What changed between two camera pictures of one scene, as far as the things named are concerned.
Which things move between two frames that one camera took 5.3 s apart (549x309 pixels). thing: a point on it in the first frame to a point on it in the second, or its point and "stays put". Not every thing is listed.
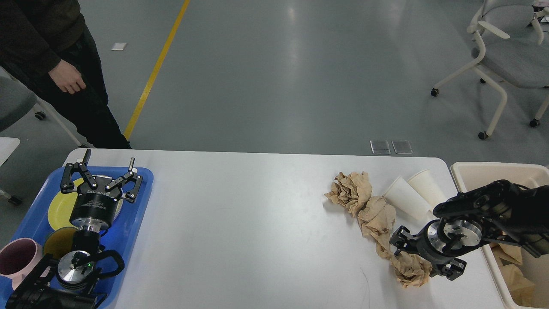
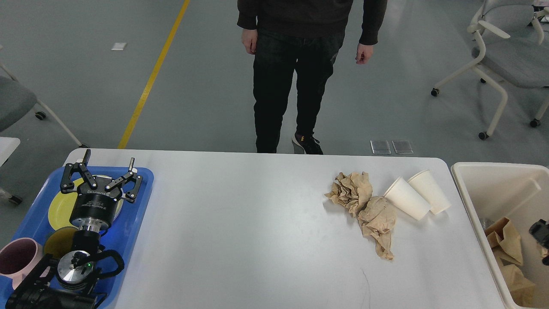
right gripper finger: x=400 y=237 to x=540 y=231
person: x=46 y=44 to x=305 y=37
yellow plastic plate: x=59 y=213 stays put
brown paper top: x=352 y=191 stays put
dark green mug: x=59 y=241 stays put
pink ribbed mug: x=18 y=256 stays put
